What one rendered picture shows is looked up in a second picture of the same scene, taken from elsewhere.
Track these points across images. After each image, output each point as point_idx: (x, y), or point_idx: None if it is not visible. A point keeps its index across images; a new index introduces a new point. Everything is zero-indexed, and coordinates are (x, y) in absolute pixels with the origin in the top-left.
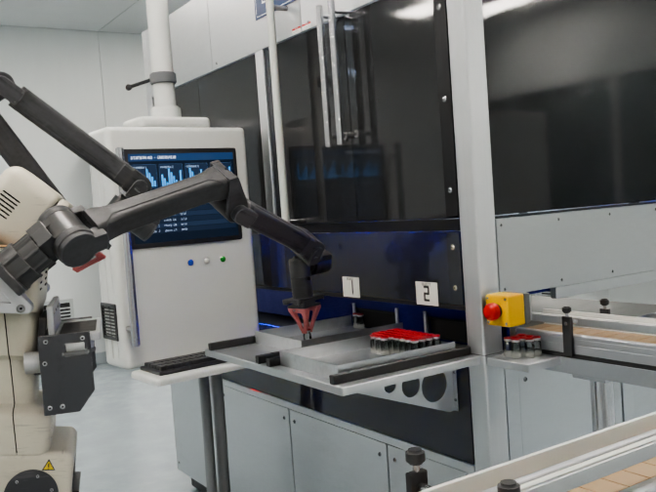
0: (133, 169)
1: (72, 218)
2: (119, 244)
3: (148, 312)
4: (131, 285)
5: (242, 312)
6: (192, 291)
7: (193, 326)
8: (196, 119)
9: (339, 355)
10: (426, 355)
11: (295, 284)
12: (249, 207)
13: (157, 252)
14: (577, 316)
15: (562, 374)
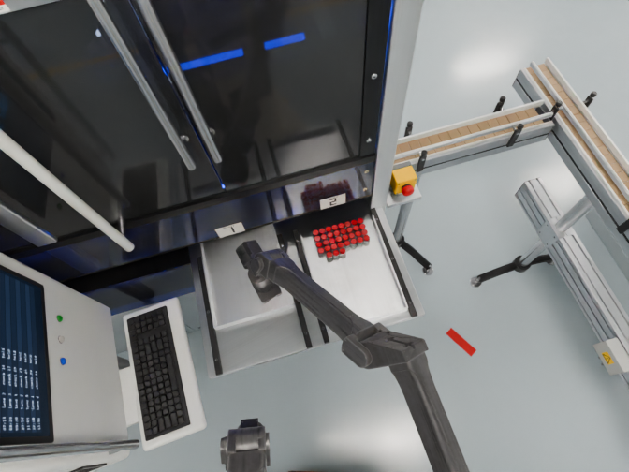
0: (264, 452)
1: None
2: (48, 460)
3: (99, 424)
4: (106, 447)
5: (95, 316)
6: (83, 366)
7: (105, 374)
8: None
9: (324, 285)
10: (387, 242)
11: (268, 287)
12: (373, 327)
13: (54, 404)
14: (418, 149)
15: None
